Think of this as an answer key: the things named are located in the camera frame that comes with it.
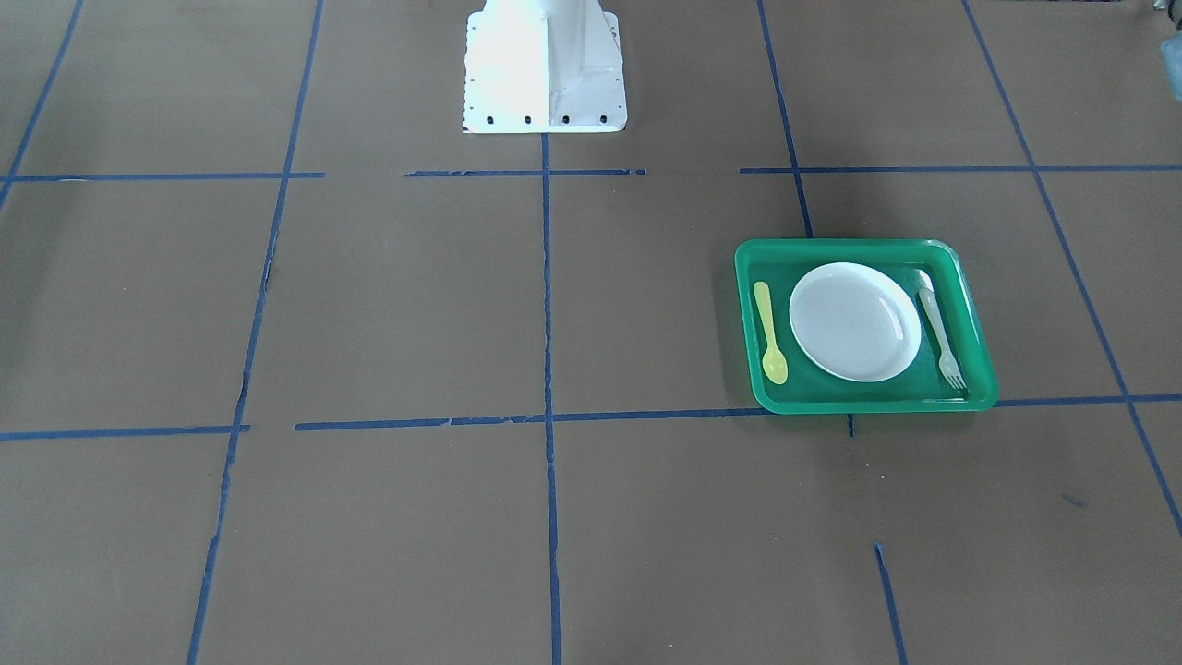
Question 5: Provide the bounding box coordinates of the pale green plastic fork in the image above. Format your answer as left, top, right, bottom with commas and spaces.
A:
918, 270, 967, 392

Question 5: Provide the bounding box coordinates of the yellow plastic spoon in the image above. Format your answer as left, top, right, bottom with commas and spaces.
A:
753, 281, 790, 384

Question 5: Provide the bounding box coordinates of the green plastic tray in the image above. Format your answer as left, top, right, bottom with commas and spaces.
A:
734, 237, 999, 413

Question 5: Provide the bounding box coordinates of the white round plate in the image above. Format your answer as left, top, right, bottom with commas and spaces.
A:
787, 262, 922, 383

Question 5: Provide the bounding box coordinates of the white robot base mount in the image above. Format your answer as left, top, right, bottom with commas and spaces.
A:
461, 1, 628, 135

